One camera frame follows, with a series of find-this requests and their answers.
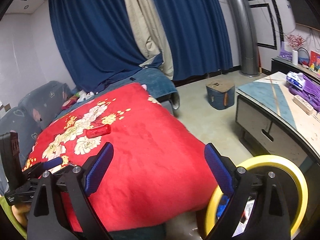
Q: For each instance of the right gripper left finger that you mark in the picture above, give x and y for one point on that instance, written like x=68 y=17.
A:
x=48 y=219

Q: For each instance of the red tube wrapper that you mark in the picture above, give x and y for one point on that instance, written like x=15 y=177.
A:
x=98 y=131

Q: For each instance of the green sleeve left forearm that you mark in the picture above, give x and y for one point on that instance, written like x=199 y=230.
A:
x=8 y=212

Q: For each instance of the yellow rimmed trash bin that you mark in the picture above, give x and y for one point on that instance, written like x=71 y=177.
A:
x=264 y=198

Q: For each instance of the person's left hand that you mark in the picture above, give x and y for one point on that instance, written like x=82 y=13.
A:
x=20 y=212

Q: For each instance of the blue grey sofa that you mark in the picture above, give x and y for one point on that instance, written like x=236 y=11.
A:
x=34 y=113

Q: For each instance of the glass top coffee table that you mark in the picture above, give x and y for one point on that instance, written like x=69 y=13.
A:
x=266 y=111

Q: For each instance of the white power strip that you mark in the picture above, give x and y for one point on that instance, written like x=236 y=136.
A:
x=303 y=104

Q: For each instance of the red floral blanket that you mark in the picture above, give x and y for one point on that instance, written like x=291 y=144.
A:
x=158 y=170

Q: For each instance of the purple bag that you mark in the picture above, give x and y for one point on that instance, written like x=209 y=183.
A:
x=310 y=92

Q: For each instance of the blue storage stool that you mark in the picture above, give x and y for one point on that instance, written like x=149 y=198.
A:
x=221 y=94

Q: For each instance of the tissue pack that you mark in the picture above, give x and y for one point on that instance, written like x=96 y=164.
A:
x=296 y=80

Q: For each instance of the black tv cabinet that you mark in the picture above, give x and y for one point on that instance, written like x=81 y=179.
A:
x=282 y=65

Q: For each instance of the dark blue left curtain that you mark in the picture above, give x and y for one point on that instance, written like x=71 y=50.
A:
x=96 y=42

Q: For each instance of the dark blue curtain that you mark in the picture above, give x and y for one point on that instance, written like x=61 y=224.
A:
x=197 y=36
x=96 y=42

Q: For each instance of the round blue ornament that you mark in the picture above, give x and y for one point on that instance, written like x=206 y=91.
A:
x=303 y=57

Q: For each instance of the silver tower air conditioner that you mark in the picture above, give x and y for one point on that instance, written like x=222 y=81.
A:
x=246 y=36

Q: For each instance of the blue sofa cover towel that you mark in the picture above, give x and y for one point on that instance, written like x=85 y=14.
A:
x=157 y=85

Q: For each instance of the white vase red flowers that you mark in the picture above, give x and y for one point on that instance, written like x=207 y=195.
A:
x=295 y=42

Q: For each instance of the beige curtain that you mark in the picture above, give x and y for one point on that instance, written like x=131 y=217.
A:
x=149 y=33

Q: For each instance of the dark blue right curtain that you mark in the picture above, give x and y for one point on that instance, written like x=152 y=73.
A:
x=197 y=36

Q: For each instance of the colourful picture frame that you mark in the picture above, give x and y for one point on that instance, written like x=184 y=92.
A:
x=314 y=64

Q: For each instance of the wall mounted television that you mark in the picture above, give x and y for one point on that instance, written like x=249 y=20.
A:
x=306 y=12

